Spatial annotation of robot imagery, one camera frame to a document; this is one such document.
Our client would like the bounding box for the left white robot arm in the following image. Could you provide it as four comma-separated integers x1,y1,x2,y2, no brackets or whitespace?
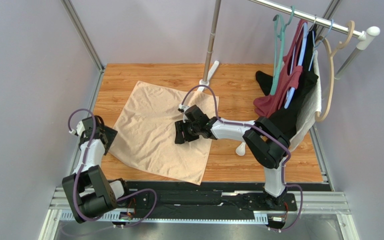
62,115,126,224

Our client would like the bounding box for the aluminium frame post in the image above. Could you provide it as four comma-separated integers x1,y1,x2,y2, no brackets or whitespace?
60,0,105,73

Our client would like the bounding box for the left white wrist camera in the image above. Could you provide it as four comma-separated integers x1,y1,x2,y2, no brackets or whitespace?
69,121,85,137

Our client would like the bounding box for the maroon shirt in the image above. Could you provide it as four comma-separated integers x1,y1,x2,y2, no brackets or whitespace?
253,19,308,117

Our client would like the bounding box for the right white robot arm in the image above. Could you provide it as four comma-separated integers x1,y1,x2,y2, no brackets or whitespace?
174,104,290,198

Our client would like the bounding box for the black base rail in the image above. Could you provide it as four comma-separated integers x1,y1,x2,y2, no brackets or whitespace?
68,179,333,221

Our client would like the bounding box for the white plastic spoon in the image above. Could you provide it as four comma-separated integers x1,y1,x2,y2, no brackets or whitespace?
235,142,246,156

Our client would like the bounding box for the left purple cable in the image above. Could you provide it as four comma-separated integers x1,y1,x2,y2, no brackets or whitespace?
67,108,158,229

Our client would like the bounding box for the light blue hanger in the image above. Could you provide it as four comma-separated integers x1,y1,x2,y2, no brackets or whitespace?
284,19,334,109

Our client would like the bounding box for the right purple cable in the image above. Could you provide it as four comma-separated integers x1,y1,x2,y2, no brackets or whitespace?
178,84,303,233

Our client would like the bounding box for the teal plastic hanger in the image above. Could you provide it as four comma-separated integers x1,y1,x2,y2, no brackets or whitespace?
269,5,295,96

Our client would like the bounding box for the white towel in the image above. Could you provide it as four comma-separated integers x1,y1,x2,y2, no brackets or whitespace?
289,50,322,152

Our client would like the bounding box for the beige cloth napkin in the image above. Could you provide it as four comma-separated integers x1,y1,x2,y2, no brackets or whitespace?
109,81,215,185

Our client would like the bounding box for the black garment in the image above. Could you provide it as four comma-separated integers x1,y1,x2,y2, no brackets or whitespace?
267,30,316,138

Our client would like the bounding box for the purple cable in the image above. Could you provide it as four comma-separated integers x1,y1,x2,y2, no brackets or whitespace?
67,108,158,229
178,84,303,233

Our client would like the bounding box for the metal clothes rack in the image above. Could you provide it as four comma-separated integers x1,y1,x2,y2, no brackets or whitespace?
199,0,381,86

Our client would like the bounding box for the beige wooden hanger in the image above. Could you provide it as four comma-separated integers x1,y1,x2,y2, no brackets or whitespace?
315,20,355,122

